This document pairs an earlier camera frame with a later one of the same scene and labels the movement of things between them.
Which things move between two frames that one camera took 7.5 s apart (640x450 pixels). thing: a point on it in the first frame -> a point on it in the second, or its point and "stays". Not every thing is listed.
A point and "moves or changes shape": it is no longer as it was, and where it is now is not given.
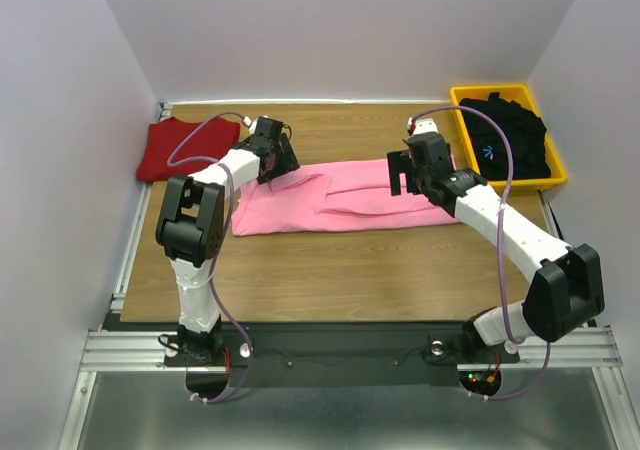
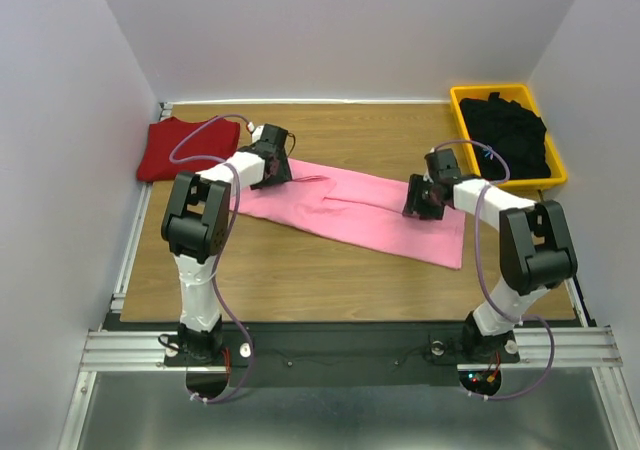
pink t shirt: [331, 197] moves or changes shape
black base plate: [338, 354] stays
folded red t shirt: [214, 139] stays
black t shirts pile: [526, 134] stays
